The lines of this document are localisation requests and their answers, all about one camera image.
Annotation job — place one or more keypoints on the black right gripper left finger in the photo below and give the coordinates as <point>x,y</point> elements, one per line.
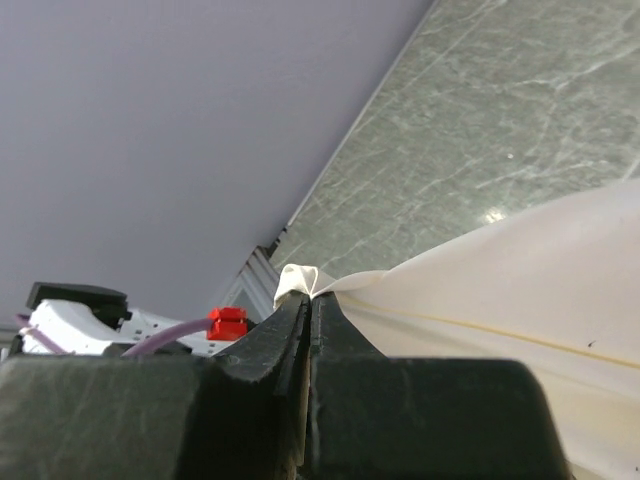
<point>238,415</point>

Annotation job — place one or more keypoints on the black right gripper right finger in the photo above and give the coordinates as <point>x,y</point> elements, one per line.
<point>378,417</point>

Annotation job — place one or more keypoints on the cream satin pillowcase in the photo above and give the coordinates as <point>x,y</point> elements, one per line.
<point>555,287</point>

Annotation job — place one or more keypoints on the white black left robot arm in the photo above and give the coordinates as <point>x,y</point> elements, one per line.
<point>77,319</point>

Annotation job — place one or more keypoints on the aluminium frame rail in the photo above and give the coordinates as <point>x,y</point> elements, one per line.
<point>254,287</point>

